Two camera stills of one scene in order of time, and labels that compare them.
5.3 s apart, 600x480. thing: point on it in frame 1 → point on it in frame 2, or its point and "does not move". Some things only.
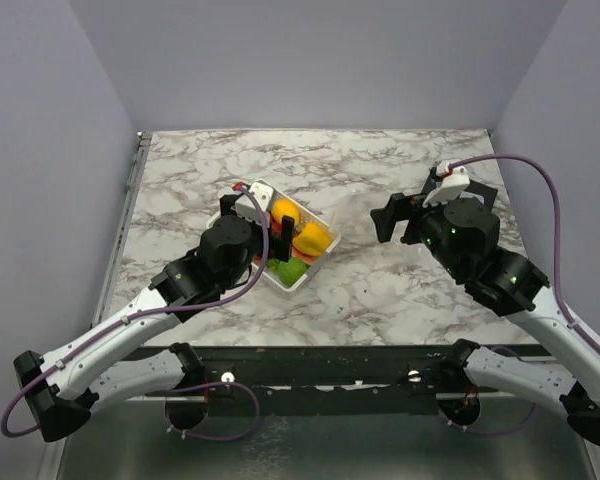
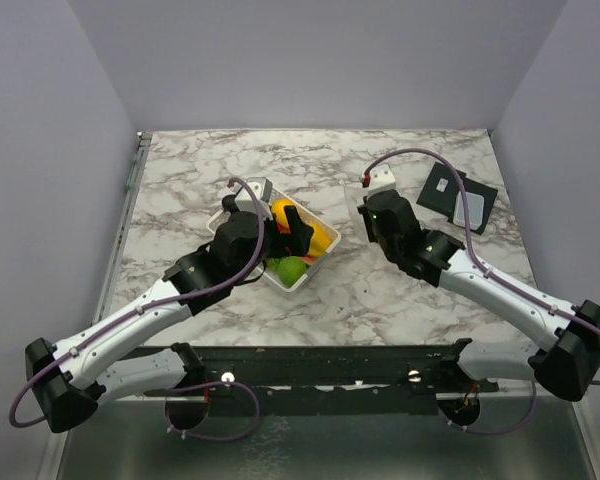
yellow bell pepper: [312, 240] does not move
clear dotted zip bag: [360, 236] → [354, 196]
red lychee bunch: [277, 228] does not move
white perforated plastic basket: [304, 281] does not move
